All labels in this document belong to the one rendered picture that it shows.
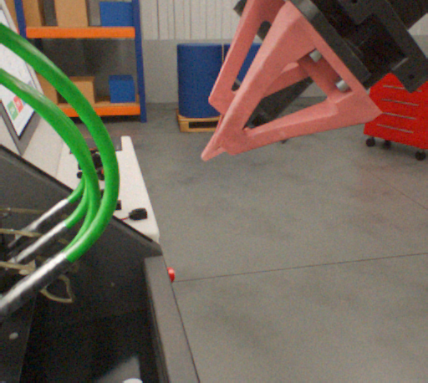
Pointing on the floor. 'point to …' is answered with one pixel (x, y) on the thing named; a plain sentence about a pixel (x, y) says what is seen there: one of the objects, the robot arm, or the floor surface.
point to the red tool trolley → (399, 114)
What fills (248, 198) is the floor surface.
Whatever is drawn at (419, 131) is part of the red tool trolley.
